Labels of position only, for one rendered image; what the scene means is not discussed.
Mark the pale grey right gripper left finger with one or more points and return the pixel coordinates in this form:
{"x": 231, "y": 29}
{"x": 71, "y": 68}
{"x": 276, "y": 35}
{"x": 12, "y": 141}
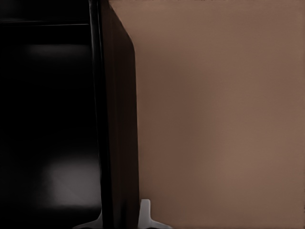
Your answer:
{"x": 96, "y": 224}

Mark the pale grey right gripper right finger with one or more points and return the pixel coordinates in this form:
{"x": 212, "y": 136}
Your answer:
{"x": 145, "y": 214}

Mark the black tray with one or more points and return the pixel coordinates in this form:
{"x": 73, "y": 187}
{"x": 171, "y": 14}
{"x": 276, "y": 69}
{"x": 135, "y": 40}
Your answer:
{"x": 54, "y": 114}

